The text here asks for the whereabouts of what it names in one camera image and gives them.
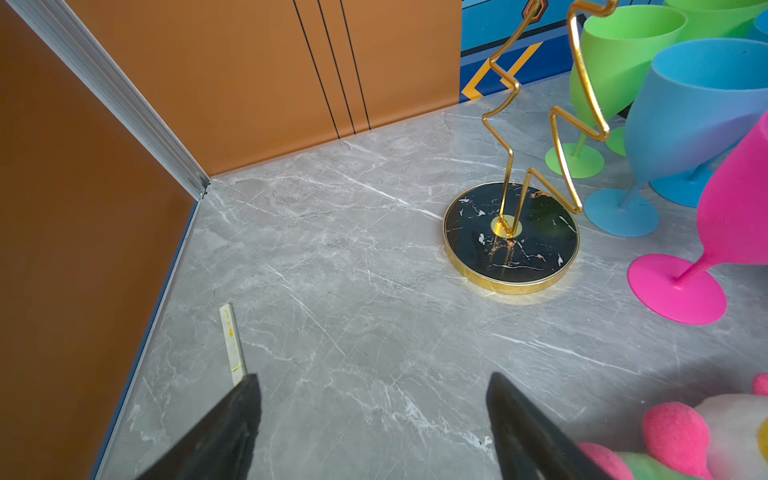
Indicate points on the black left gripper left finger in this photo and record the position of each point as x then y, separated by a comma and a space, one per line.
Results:
221, 445

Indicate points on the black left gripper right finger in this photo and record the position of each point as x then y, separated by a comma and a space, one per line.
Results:
527, 444

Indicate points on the magenta wine glass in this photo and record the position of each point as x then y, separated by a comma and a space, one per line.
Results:
732, 226

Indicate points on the blue wine glass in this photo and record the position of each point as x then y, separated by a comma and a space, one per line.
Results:
699, 98
690, 183

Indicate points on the blue wine glass front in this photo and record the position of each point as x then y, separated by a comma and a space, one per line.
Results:
699, 98

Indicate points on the green wine glass front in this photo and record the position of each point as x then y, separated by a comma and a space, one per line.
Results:
612, 66

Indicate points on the green wine glass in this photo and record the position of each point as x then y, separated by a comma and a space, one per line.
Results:
612, 66
691, 69

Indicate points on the gold wine glass rack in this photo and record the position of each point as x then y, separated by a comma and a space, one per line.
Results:
521, 238

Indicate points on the wooden stick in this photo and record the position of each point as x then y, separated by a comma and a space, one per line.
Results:
232, 344

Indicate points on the colourful plush toy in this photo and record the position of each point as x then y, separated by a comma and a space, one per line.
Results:
724, 437

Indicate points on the aluminium corner post left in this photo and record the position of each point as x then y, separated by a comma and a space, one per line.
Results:
58, 26

